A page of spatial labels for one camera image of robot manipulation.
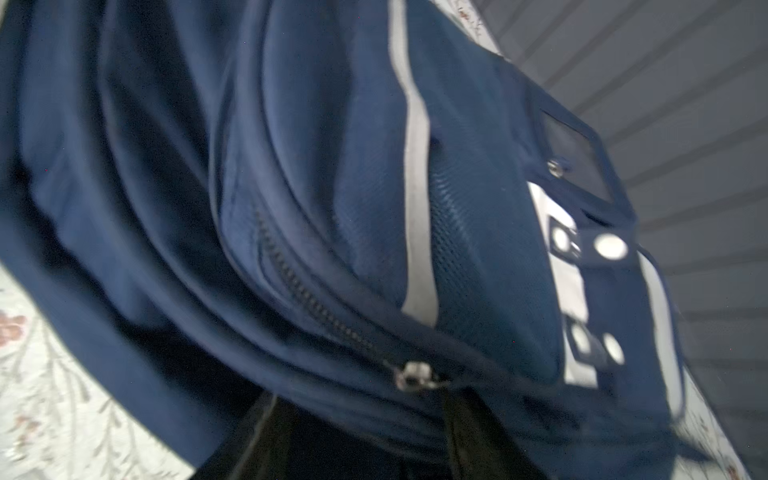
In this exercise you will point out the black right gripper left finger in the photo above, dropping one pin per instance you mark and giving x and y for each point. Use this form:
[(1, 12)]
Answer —
[(258, 447)]

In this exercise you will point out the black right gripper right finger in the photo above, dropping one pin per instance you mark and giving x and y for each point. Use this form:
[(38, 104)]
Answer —
[(478, 446)]

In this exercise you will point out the navy blue student backpack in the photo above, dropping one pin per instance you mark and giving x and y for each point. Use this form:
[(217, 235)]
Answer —
[(347, 204)]

